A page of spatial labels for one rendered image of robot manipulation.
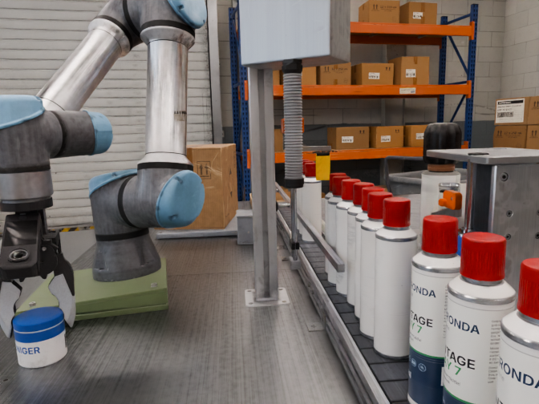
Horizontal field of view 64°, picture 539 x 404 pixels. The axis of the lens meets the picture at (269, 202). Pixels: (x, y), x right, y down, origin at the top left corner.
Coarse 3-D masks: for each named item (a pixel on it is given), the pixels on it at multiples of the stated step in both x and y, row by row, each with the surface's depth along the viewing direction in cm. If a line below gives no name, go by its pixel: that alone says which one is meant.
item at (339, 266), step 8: (280, 192) 149; (288, 200) 128; (304, 216) 105; (304, 224) 99; (312, 232) 89; (320, 240) 82; (320, 248) 81; (328, 248) 77; (328, 256) 75; (336, 256) 72; (336, 264) 69; (344, 264) 68
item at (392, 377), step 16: (288, 208) 160; (288, 224) 133; (320, 256) 100; (320, 272) 89; (336, 304) 73; (352, 320) 67; (352, 336) 62; (368, 352) 57; (384, 368) 53; (400, 368) 53; (384, 384) 50; (400, 384) 50; (400, 400) 47
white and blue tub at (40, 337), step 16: (16, 320) 65; (32, 320) 65; (48, 320) 65; (16, 336) 64; (32, 336) 64; (48, 336) 65; (64, 336) 68; (32, 352) 64; (48, 352) 65; (64, 352) 68
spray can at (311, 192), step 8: (312, 168) 109; (312, 176) 109; (304, 184) 110; (312, 184) 109; (320, 184) 110; (304, 192) 110; (312, 192) 109; (320, 192) 110; (304, 200) 110; (312, 200) 110; (320, 200) 111; (304, 208) 111; (312, 208) 110; (320, 208) 111; (312, 216) 110; (320, 216) 111; (312, 224) 111; (320, 224) 112; (304, 232) 112; (320, 232) 112; (304, 240) 112; (312, 240) 111
